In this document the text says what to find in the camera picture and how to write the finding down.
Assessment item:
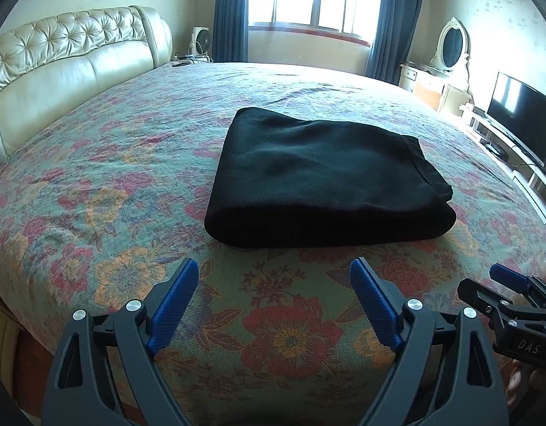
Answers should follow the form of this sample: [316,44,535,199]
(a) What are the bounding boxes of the flat screen television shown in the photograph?
[486,71,546,170]

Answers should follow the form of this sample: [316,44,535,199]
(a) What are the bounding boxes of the white television stand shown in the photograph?
[459,103,546,223]

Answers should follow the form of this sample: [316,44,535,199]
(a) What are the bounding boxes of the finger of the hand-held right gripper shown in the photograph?
[457,277,522,320]
[490,263,546,305]

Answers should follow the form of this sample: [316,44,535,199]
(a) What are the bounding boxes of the black pants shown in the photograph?
[204,106,458,248]

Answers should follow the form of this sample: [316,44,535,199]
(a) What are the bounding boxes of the bed with floral cover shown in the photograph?
[0,60,546,418]

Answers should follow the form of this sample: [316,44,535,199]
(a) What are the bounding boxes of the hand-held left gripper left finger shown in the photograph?
[42,257,200,426]

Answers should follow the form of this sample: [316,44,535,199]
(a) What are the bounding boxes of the white oval vanity mirror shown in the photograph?
[430,17,473,85]

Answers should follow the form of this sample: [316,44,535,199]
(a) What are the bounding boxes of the white fan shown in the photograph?
[192,27,214,58]

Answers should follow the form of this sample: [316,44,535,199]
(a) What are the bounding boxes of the cream bed frame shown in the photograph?
[0,293,23,409]

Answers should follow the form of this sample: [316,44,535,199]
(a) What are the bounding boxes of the white dresser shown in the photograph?
[399,63,473,114]

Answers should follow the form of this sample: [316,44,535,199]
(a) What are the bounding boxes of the dark blue curtain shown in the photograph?
[365,0,429,85]
[212,0,251,64]

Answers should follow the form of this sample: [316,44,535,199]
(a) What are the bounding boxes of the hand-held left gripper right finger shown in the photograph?
[349,257,509,426]

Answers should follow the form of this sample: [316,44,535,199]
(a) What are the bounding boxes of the cream tufted leather headboard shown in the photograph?
[0,6,174,178]

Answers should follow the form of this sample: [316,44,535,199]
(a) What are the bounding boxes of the person's right hand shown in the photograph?
[506,357,533,411]

